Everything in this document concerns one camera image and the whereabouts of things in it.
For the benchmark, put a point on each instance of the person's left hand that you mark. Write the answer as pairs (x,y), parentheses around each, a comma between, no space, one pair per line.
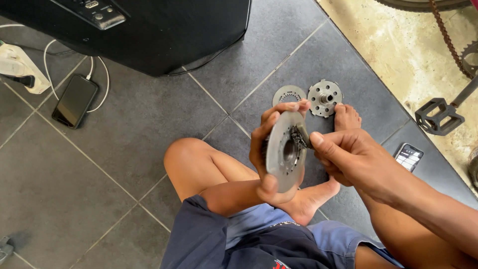
(257,149)

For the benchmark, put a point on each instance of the person's right hand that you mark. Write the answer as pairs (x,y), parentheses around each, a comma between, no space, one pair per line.
(351,157)

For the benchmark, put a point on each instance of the round metal clutch disc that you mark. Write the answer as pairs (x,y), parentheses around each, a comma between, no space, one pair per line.
(280,164)

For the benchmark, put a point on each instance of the steel wool scouring pad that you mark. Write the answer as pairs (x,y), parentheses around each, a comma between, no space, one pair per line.
(300,136)

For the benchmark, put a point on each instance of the person's left foot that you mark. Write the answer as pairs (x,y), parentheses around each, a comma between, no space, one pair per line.
(347,117)

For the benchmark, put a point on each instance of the person's foot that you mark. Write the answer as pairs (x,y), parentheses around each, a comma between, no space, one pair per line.
(347,117)
(310,201)

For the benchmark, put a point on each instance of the smartphone with lit screen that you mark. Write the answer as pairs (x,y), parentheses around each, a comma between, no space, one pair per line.
(408,157)

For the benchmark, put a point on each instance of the person's right foot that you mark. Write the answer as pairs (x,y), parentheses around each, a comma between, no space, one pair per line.
(310,201)

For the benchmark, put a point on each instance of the metal hub with centre shaft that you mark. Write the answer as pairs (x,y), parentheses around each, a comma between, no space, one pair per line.
(325,98)

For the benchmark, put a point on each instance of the person's left leg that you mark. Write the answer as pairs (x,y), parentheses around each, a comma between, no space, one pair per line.
(190,164)

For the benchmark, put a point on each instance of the blue shorts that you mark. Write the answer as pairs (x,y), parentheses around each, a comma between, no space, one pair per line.
(336,239)

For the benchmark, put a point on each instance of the black bicycle pedal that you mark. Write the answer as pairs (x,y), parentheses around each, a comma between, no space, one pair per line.
(438,116)

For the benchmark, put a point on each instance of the navy shirt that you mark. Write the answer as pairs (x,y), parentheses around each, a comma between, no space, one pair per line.
(194,239)

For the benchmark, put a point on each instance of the grey round metal part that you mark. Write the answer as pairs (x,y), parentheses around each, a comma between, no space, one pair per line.
(473,166)

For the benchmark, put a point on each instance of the large black speaker box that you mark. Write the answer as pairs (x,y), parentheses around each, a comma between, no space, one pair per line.
(168,37)

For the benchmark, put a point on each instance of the black bicycle tyre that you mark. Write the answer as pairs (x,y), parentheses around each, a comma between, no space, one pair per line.
(422,4)

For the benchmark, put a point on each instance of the black smartphone with dark screen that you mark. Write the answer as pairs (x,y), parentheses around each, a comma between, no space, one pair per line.
(74,101)

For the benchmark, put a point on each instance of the speaker control panel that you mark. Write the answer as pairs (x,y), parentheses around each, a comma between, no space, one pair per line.
(99,13)

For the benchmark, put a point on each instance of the black power plug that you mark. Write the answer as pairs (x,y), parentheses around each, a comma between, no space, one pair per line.
(22,80)

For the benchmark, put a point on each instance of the white power strip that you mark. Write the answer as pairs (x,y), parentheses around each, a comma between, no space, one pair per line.
(17,63)

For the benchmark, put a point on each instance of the grey plastic object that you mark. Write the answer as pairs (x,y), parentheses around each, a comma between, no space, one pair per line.
(5,248)

